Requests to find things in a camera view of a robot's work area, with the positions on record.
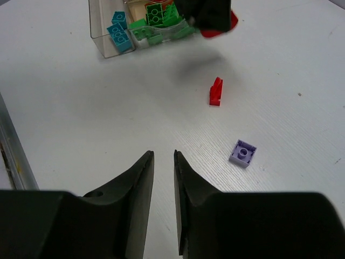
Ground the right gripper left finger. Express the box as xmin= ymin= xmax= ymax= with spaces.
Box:
xmin=1 ymin=151 xmax=154 ymax=258

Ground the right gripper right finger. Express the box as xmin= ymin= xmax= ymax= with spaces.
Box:
xmin=174 ymin=151 xmax=344 ymax=258

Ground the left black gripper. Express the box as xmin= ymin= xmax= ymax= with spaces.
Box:
xmin=175 ymin=0 xmax=231 ymax=32

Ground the red 2x4 lego brick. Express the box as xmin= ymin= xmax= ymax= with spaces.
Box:
xmin=200 ymin=9 xmax=239 ymax=39

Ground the red round lego piece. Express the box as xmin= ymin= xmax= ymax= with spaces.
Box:
xmin=209 ymin=77 xmax=223 ymax=106

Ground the cyan 2x2 lego brick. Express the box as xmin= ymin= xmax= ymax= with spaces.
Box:
xmin=112 ymin=11 xmax=127 ymax=29

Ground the cyan 2x4 lego brick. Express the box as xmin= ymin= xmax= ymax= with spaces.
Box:
xmin=107 ymin=23 xmax=133 ymax=53

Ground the clear plastic container upper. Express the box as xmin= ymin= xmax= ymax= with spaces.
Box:
xmin=124 ymin=1 xmax=197 ymax=49

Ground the clear plastic container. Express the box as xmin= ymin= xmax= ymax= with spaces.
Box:
xmin=124 ymin=1 xmax=197 ymax=49
xmin=88 ymin=0 xmax=135 ymax=58

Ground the clear plastic container lower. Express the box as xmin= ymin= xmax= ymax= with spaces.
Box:
xmin=88 ymin=0 xmax=135 ymax=58

